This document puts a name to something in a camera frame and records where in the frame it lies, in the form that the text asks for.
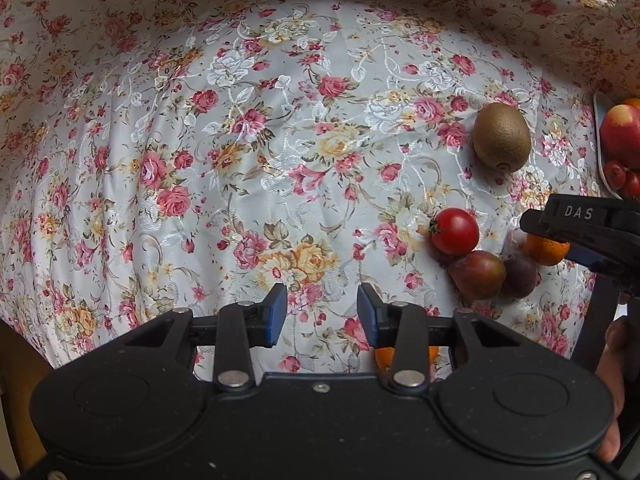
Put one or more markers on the orange mandarin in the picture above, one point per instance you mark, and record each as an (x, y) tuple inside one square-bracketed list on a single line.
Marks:
[(384, 357), (546, 252)]

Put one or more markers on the person's right hand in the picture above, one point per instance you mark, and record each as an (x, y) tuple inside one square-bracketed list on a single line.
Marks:
[(617, 345)]

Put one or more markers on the brown kiwi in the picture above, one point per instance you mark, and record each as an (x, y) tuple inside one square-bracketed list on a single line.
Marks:
[(501, 132)]

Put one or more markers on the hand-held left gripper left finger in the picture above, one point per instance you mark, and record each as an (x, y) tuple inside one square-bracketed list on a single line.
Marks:
[(277, 315)]

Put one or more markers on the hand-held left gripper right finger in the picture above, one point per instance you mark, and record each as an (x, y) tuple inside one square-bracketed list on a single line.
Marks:
[(367, 315)]

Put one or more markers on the reddish pointed plum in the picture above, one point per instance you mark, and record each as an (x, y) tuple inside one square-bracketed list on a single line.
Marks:
[(477, 275)]

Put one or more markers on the red apple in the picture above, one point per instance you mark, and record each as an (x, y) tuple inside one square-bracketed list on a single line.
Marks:
[(622, 135)]

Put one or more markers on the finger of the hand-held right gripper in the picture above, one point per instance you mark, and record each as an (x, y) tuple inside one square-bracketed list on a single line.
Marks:
[(600, 215), (607, 260)]

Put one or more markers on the floral tablecloth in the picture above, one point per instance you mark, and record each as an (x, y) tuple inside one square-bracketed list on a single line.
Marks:
[(200, 160)]

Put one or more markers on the pale green tray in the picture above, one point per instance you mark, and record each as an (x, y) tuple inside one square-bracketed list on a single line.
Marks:
[(600, 125)]

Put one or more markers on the purple plum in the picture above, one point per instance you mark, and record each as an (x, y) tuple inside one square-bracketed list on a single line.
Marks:
[(520, 277)]

